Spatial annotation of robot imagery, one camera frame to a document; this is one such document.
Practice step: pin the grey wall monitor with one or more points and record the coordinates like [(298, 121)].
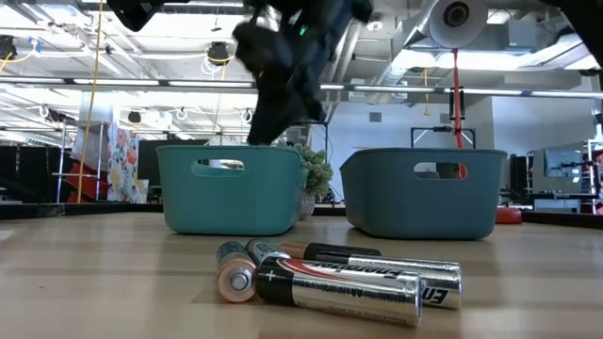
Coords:
[(563, 162)]

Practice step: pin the equipment shelving unit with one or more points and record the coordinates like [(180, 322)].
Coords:
[(556, 202)]

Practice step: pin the long ceiling light strip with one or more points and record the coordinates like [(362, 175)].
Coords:
[(141, 83)]

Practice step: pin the floral patterned panel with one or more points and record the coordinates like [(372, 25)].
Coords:
[(125, 165)]

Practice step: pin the black room partition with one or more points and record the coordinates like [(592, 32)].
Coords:
[(28, 174)]

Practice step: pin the grey wall vent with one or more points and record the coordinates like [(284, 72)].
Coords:
[(375, 117)]

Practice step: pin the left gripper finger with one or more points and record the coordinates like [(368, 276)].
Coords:
[(311, 106), (271, 122)]

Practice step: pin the red desk lamp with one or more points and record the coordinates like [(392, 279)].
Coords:
[(471, 33)]

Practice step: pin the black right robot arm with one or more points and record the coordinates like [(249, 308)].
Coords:
[(589, 28)]

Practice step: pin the round ceiling smoke detector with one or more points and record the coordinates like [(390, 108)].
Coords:
[(375, 26)]

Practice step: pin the black ceiling-mounted device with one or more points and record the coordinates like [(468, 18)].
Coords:
[(218, 53)]

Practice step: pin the silver Energizer AA battery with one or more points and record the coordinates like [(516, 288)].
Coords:
[(339, 296), (438, 282)]

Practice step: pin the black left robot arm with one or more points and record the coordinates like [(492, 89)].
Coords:
[(136, 11)]

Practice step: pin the grey metal rack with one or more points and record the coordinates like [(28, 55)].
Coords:
[(61, 160)]

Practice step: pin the dark teal plastic bin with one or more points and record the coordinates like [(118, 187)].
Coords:
[(419, 212)]

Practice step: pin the artificial green potted plant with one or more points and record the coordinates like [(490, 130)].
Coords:
[(320, 174)]

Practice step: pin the black copper-top AA battery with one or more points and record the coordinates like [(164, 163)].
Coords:
[(339, 252)]

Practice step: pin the red black striped steps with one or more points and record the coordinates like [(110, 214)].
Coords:
[(89, 183)]

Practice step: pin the black monitor screen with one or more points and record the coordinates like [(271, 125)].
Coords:
[(147, 165)]

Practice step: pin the light teal plastic bin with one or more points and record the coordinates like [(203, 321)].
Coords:
[(231, 207)]

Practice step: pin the silver rectangular ceiling duct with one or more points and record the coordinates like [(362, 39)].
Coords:
[(518, 42)]

